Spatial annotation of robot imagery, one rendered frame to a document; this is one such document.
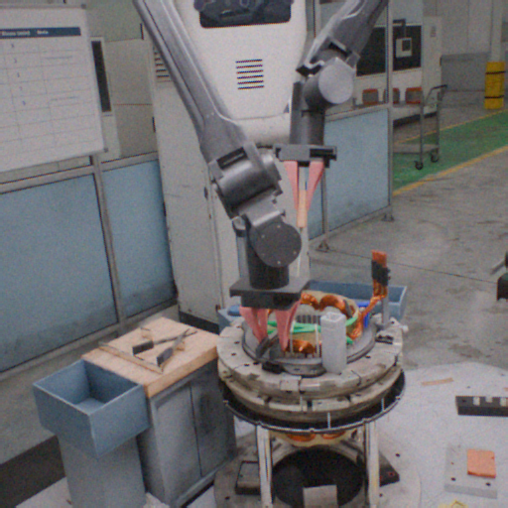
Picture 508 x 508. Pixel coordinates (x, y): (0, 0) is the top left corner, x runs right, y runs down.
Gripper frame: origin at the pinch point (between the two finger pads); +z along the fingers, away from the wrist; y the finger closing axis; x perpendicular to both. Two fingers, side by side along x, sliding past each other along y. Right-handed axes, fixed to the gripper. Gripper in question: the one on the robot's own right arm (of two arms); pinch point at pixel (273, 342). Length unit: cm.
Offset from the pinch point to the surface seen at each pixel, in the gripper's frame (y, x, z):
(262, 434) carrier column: -5.1, 5.5, 19.5
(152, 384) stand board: -22.8, 2.1, 10.7
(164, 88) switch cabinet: -133, 220, -37
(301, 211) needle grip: 0.3, 16.4, -15.7
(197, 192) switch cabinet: -117, 215, 19
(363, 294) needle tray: 3, 51, 11
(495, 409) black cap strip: 32, 50, 36
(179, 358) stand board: -22.2, 10.7, 10.0
